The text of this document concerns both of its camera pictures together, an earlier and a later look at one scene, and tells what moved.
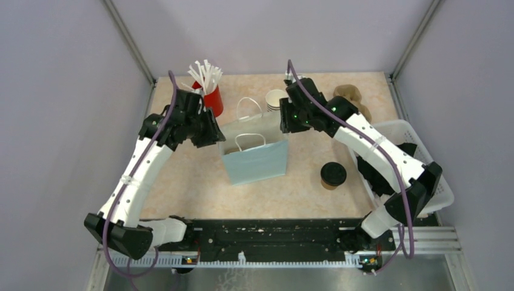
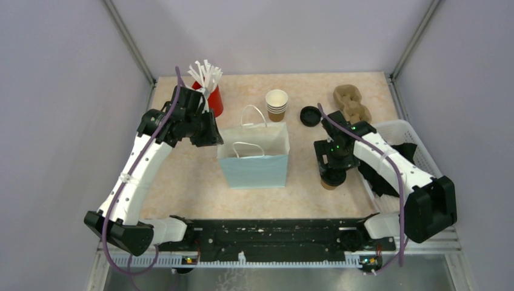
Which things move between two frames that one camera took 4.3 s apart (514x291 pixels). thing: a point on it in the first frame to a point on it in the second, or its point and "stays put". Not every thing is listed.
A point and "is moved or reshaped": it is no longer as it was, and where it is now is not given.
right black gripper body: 293,119 to 336,158
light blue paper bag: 255,148 is moved or reshaped
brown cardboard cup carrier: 354,96 stays put
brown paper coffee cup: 328,187 stays put
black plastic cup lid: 333,173 stays put
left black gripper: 213,134 stays put
